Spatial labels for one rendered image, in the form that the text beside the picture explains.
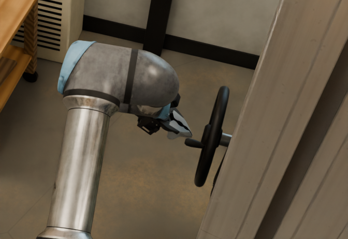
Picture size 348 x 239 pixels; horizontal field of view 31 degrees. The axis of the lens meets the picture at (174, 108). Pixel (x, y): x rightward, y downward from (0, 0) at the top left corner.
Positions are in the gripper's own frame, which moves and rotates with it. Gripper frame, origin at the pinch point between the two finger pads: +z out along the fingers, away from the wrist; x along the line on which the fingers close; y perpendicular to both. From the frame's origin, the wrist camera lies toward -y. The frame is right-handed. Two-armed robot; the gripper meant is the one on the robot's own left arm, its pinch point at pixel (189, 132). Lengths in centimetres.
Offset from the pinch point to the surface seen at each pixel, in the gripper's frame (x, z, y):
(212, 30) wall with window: -122, 26, 50
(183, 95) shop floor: -89, 30, 67
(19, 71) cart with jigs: -59, -39, 86
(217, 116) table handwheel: 12.7, -6.2, -22.1
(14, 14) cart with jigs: -54, -56, 55
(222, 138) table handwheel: 8.5, 2.8, -13.5
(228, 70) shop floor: -116, 46, 59
